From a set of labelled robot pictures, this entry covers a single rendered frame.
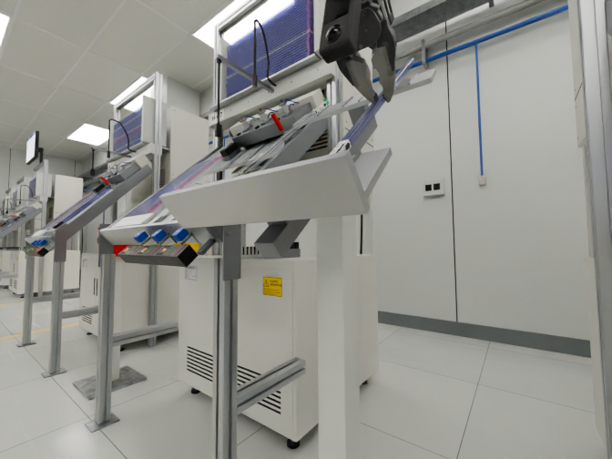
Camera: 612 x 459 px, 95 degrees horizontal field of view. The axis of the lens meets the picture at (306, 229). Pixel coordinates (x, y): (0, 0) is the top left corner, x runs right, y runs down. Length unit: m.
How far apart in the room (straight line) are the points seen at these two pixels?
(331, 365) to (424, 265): 1.92
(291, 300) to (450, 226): 1.69
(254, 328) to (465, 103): 2.18
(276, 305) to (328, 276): 0.45
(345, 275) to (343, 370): 0.17
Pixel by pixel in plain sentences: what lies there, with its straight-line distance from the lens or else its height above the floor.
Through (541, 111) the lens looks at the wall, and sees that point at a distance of 2.50.
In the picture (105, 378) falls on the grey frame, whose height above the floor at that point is 0.17.
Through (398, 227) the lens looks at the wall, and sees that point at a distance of 2.48.
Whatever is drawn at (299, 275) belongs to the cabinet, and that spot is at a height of 0.57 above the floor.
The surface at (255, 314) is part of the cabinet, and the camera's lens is 1.05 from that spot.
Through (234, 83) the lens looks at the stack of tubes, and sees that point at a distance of 1.55.
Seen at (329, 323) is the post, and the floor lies 0.52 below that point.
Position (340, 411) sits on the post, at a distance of 0.61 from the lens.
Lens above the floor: 0.67
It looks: 3 degrees up
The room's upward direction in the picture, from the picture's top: straight up
